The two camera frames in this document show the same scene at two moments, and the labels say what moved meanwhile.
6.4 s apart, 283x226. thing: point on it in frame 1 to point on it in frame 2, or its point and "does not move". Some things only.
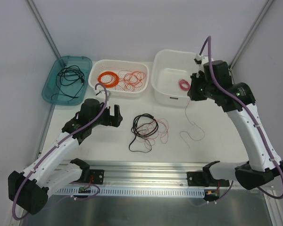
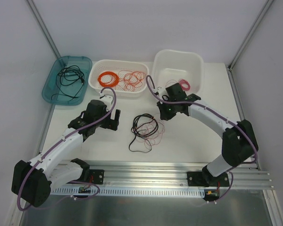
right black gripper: x=194 y=88 to x=166 y=113
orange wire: x=130 y=80 does not move
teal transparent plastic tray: x=67 y=83 does not move
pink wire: x=185 y=132 to x=171 y=79
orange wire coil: x=114 y=80 does not move
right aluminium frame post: x=250 y=34 does not move
